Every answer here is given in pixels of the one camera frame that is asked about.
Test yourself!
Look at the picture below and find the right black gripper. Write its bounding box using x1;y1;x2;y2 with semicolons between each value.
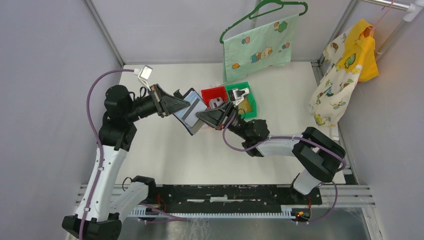
194;101;249;141

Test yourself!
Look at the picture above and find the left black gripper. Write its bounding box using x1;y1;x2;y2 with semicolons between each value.
125;83;190;122

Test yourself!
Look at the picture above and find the black leather card holder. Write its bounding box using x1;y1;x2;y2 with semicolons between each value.
173;88;208;136

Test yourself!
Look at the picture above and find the white striped credit card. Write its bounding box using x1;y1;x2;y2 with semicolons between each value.
181;98;207;127

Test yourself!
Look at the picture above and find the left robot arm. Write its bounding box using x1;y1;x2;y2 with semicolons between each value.
62;84;191;240

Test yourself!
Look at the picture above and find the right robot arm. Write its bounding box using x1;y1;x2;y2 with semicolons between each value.
196;101;347;204

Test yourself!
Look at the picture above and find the white card stack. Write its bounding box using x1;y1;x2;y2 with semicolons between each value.
208;97;225;109

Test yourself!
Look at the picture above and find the gold card stack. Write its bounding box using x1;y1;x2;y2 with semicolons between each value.
238;98;254;115

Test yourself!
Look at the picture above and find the red plastic bin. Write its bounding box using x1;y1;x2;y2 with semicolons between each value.
200;86;229;107

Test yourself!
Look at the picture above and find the green plastic bin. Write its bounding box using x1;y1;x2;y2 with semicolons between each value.
225;81;257;119

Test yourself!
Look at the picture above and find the light green printed cloth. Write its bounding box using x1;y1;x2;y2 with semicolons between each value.
223;14;299;83

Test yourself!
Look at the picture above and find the white printed garment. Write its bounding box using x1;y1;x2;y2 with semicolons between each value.
308;29;359;127

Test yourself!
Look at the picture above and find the green clothes hanger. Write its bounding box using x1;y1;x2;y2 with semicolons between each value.
219;0;309;45

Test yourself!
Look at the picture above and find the yellow garment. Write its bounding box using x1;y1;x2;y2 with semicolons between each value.
337;19;379;82

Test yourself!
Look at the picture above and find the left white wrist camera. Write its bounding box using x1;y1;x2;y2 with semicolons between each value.
133;65;153;89

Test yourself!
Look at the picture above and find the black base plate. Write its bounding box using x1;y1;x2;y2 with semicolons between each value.
144;184;323;214

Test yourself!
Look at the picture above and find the white slotted cable duct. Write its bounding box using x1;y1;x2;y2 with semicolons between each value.
128;205;310;220

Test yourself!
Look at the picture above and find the metal hanging rail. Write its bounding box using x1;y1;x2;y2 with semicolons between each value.
361;0;424;57

